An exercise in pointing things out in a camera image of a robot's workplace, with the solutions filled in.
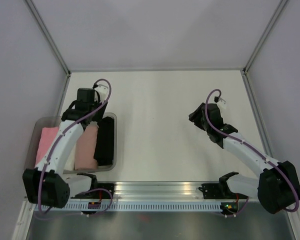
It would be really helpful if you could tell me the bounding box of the black t-shirt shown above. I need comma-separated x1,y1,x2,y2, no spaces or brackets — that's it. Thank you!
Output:
93,116,115,166

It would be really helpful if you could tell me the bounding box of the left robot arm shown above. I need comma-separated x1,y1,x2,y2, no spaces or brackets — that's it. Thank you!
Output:
22,84,112,212

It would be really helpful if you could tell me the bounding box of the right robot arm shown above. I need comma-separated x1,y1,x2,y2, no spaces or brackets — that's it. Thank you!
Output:
188,103,300,214

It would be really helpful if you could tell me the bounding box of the clear plastic bin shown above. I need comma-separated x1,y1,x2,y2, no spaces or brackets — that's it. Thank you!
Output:
24,112,118,175

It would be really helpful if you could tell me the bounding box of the light pink rolled t-shirt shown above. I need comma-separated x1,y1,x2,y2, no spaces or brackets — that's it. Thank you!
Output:
74,125,99,170

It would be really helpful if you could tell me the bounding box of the white rolled t-shirt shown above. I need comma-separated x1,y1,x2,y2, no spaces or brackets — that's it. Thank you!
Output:
64,145,76,171

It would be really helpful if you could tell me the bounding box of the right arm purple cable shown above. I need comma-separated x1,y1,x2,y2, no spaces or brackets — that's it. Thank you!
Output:
204,88,300,221

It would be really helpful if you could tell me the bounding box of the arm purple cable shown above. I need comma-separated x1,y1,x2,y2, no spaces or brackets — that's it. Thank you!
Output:
204,88,300,221
37,79,113,216

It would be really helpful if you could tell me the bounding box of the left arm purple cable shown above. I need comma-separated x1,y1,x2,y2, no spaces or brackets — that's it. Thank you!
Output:
37,79,113,216

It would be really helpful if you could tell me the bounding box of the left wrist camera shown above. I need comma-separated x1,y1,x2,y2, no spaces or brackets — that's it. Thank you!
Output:
94,84,109,96

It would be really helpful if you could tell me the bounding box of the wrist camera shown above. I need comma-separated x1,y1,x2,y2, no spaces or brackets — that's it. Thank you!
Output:
94,84,109,96
214,96,227,110

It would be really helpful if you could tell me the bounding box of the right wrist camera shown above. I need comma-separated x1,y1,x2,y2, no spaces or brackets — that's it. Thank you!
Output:
214,96,227,110

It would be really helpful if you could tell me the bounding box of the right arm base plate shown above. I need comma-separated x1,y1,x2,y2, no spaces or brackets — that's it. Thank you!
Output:
198,182,247,200

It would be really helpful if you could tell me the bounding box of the left aluminium frame post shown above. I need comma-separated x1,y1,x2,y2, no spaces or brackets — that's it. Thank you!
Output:
23,0,71,76

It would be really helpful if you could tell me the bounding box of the aluminium frame post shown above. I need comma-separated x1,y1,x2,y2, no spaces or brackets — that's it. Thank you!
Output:
241,0,290,76
23,0,71,76

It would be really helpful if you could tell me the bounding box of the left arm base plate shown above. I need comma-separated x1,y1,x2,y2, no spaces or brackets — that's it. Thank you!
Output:
86,182,115,200

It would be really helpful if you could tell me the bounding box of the aluminium mounting rail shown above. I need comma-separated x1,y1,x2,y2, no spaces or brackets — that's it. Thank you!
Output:
90,180,234,201

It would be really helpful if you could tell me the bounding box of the slotted cable duct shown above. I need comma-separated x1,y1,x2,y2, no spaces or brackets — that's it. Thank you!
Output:
62,201,235,212

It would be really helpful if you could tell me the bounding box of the right aluminium frame post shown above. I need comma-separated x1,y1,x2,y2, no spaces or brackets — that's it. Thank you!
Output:
241,0,290,76

